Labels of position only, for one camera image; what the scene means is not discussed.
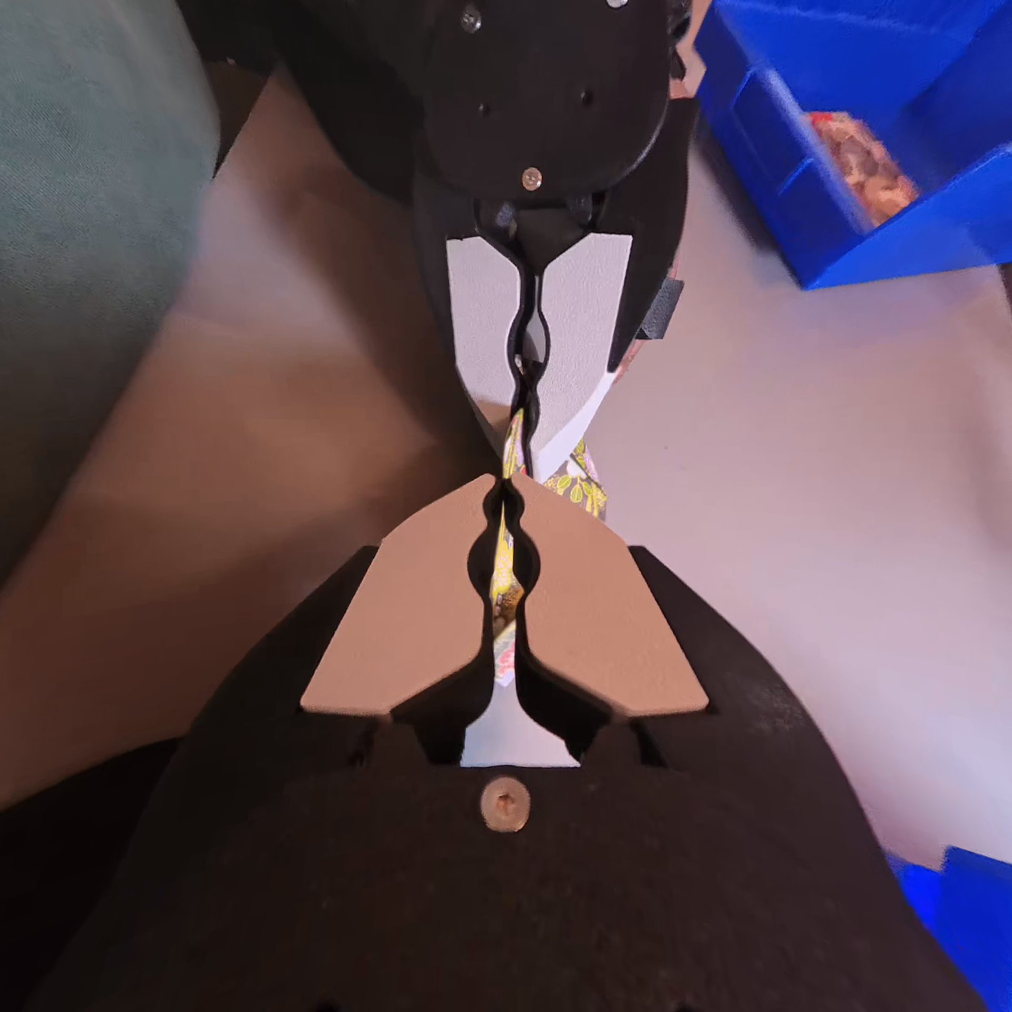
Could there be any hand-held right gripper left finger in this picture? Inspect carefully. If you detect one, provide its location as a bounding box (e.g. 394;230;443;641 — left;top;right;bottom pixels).
298;472;504;757

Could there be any stack of patterned papers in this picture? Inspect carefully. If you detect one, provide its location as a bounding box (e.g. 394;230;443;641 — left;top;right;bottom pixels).
809;110;923;224

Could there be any person's left hand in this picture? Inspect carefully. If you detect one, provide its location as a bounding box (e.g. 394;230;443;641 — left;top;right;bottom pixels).
668;1;706;99

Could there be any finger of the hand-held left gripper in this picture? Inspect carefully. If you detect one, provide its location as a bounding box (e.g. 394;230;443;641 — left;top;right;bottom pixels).
445;233;536;463
529;228;632;485

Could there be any green backed floral paper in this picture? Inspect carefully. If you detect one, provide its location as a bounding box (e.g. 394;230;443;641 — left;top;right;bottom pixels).
481;404;611;690

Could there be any blue plastic bin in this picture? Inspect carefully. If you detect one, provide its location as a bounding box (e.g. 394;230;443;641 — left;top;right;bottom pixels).
886;845;1012;1012
693;1;1012;292

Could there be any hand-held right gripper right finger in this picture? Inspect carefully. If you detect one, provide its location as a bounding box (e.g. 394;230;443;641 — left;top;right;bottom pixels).
507;472;709;757

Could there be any dark green cloth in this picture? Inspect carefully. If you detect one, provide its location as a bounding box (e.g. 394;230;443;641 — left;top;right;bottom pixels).
1;1;224;589

